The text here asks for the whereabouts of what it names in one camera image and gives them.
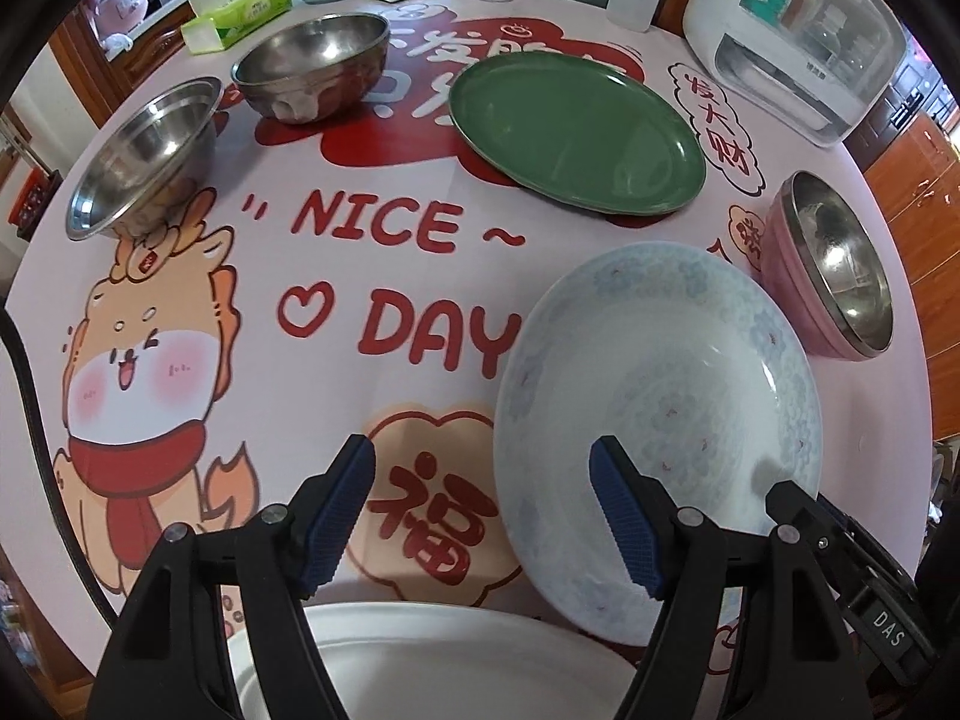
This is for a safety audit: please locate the pink cartoon tablecloth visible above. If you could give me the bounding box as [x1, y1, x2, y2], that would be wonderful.
[2, 0, 931, 667]

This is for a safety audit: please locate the white sterilizer appliance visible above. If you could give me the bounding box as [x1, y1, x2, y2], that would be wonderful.
[683, 0, 907, 148]

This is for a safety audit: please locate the floral white ceramic plate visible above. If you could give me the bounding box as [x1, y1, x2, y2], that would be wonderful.
[493, 242, 823, 647]

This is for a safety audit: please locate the pink steel bowl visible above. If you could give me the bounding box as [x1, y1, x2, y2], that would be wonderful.
[760, 171, 893, 362]

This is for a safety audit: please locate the green tissue box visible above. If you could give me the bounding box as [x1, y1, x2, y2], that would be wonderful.
[181, 0, 291, 55]

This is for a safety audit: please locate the wooden cabinet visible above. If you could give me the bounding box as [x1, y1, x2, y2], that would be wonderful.
[842, 58, 960, 444]

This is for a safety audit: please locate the green plate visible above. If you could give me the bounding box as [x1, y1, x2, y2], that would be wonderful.
[448, 52, 706, 216]

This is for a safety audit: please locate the pink plush toy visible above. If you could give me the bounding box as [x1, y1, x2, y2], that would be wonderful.
[80, 0, 148, 59]

